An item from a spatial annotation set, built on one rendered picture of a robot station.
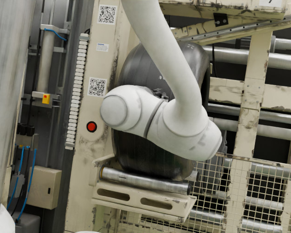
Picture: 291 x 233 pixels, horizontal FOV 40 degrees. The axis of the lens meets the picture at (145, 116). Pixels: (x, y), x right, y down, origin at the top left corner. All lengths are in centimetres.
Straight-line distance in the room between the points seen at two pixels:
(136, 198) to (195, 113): 70
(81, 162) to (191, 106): 89
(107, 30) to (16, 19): 110
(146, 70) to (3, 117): 89
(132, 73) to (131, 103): 50
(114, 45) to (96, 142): 39
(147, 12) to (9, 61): 27
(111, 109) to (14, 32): 41
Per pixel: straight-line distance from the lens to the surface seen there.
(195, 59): 142
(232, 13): 189
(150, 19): 71
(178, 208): 145
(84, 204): 166
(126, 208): 149
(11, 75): 53
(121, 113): 88
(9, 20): 52
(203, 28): 193
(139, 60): 140
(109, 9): 162
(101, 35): 161
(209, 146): 90
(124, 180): 150
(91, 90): 160
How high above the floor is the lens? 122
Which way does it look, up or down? 3 degrees down
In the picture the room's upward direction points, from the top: 8 degrees clockwise
